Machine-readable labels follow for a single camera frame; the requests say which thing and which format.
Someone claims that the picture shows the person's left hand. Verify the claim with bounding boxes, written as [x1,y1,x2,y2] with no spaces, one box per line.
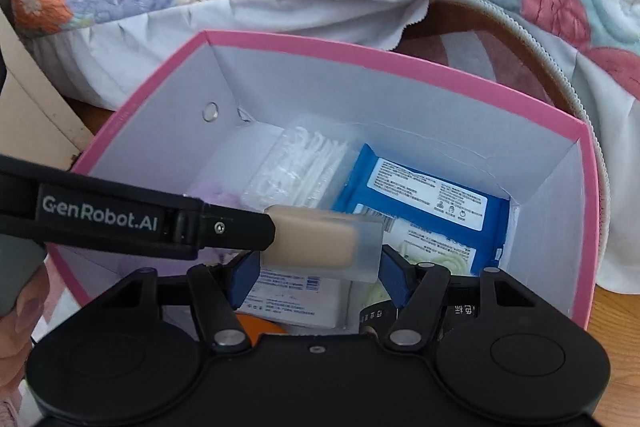
[0,264,50,382]

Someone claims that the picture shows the green yarn ball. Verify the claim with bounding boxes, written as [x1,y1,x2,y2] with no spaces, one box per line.
[350,251,483,339]

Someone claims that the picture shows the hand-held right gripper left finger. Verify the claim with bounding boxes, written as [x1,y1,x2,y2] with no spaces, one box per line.
[107,252,261,353]

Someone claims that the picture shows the striped rug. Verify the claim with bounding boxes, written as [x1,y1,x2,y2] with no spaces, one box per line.
[394,0,610,220]

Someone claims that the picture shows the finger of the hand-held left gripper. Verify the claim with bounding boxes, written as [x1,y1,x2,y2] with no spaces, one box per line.
[202,203,277,254]

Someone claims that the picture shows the purple plush toy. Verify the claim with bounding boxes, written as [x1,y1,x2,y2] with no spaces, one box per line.
[186,180,253,214]

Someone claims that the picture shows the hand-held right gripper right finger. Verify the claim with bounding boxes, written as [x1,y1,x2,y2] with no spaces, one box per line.
[379,244,534,351]

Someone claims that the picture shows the clear bag of cotton swabs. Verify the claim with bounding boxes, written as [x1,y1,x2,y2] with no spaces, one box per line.
[242,125,352,214]

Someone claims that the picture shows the blue wet wipes pack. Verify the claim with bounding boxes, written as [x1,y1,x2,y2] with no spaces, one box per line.
[332,143,510,279]

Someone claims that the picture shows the small white blue packet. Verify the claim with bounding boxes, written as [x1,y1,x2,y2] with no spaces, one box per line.
[234,268,352,331]

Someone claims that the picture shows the pink cardboard box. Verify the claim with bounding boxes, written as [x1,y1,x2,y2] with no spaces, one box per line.
[46,30,599,334]

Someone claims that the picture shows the beige foundation bottle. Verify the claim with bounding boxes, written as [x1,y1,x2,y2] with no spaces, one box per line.
[259,205,385,283]

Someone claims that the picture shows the orange makeup sponge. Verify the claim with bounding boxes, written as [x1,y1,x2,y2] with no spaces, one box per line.
[235,312,289,338]

